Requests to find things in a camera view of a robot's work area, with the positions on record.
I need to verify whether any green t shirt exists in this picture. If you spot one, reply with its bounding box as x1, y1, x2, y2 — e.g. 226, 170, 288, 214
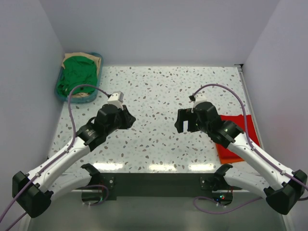
56, 55, 99, 99

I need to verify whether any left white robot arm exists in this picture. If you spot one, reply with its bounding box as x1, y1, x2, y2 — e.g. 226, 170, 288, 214
12, 104, 136, 218

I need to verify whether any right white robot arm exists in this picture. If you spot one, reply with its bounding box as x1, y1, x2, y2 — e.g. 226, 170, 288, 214
175, 102, 308, 215

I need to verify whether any teal plastic basket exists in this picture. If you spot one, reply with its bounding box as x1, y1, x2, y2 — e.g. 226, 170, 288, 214
54, 51, 104, 104

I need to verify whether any folded red t shirt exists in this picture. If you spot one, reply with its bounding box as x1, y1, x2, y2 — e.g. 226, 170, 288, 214
215, 114, 261, 159

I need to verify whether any folded orange t shirt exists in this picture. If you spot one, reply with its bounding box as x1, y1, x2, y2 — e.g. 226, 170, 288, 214
219, 155, 244, 164

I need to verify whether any beige t shirt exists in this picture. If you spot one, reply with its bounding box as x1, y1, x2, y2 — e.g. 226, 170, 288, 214
63, 51, 102, 99

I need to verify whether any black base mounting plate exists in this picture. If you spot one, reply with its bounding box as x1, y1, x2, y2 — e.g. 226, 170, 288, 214
81, 173, 230, 204

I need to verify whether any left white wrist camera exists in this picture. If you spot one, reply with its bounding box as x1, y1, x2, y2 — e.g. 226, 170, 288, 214
107, 91, 124, 110

